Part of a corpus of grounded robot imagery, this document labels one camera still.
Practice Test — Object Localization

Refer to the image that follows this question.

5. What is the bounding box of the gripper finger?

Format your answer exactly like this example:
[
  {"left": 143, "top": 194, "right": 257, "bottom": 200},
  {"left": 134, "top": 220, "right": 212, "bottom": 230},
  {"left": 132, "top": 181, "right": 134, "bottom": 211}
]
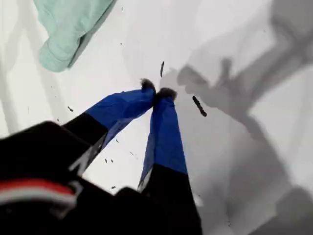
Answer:
[
  {"left": 61, "top": 78, "right": 157, "bottom": 175},
  {"left": 136, "top": 87, "right": 203, "bottom": 235}
]

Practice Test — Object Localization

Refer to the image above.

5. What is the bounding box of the pale green T-shirt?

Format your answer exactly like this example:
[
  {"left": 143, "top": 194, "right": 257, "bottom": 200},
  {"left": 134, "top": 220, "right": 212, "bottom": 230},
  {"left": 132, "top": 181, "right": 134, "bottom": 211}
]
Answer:
[{"left": 33, "top": 0, "right": 118, "bottom": 73}]

